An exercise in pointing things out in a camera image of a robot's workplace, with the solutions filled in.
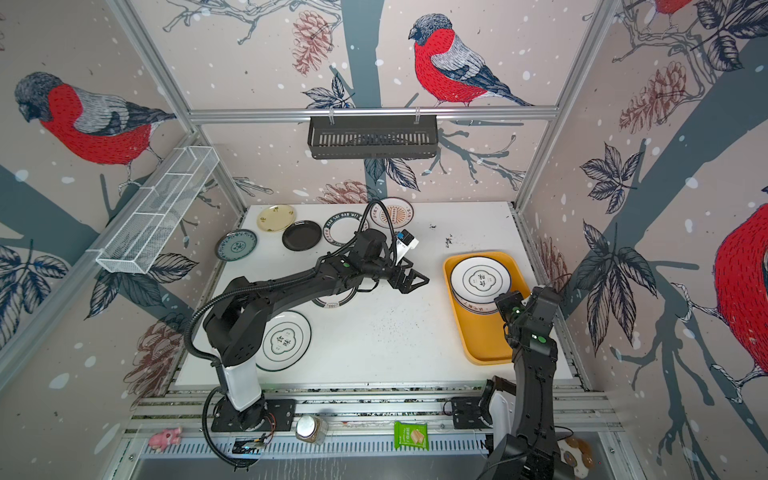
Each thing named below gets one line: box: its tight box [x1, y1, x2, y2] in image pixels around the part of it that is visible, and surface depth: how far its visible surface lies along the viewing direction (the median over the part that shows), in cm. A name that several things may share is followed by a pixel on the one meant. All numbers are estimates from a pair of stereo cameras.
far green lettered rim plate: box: [323, 212, 369, 247], surface depth 117 cm
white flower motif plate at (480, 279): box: [450, 256, 512, 304], surface depth 91 cm
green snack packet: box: [393, 421, 430, 451], surface depth 71 cm
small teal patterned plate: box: [215, 229, 258, 262], surface depth 112 cm
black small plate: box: [282, 220, 322, 252], surface depth 113 cm
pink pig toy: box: [148, 426, 182, 452], surface depth 71 cm
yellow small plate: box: [257, 204, 297, 232], surface depth 121 cm
